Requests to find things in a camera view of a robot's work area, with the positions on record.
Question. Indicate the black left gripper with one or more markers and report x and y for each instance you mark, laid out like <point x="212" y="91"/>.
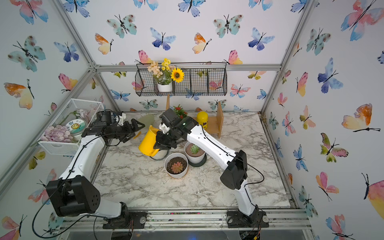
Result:
<point x="134" y="125"/>

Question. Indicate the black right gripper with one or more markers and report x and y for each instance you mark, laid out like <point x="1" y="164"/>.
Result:
<point x="159" y="143"/>

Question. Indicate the yellow watering can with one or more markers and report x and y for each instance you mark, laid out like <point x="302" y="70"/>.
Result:
<point x="147" y="146"/>

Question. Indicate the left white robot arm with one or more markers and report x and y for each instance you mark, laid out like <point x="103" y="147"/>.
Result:
<point x="73" y="194"/>

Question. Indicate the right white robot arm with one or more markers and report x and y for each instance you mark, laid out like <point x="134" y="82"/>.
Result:
<point x="235" y="165"/>

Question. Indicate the pale green succulent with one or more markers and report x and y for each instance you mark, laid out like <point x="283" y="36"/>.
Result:
<point x="195" y="149"/>

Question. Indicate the white pot with green succulent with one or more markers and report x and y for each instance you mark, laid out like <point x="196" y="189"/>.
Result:
<point x="195" y="155"/>

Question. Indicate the pink green succulent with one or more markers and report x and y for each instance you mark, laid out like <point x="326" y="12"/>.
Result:
<point x="177" y="168"/>

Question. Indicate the green pot red flowers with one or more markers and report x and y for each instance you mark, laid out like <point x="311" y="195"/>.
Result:
<point x="179" y="110"/>

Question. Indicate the white faceted plant pot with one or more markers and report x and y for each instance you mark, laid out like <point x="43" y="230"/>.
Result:
<point x="159" y="155"/>

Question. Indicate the yellow plastic bottle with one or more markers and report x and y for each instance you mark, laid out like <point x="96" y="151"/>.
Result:
<point x="202" y="118"/>

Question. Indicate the white round front pot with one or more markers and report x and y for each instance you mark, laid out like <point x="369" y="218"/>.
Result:
<point x="173" y="158"/>

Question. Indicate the wooden desktop shelf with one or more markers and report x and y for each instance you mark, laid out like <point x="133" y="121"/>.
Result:
<point x="214" y="124"/>

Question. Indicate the dark grey pot saucer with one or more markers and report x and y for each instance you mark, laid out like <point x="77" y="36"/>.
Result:
<point x="197" y="161"/>

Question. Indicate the white pot artificial flowers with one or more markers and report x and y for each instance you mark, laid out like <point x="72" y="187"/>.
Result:
<point x="165" y="75"/>

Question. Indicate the round green labelled tin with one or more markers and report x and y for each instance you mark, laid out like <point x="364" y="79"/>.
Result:
<point x="76" y="126"/>

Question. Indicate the pink stones bag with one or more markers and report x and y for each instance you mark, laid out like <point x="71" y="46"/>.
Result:
<point x="57" y="134"/>

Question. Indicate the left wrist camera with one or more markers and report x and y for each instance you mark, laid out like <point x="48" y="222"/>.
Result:
<point x="108" y="118"/>

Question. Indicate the black wire wall basket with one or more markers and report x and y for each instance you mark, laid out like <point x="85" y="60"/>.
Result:
<point x="200" y="79"/>

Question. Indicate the white mesh wall basket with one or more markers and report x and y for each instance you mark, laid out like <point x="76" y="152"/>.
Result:
<point x="75" y="109"/>

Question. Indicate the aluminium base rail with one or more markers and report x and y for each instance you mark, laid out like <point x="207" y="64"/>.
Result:
<point x="217" y="219"/>

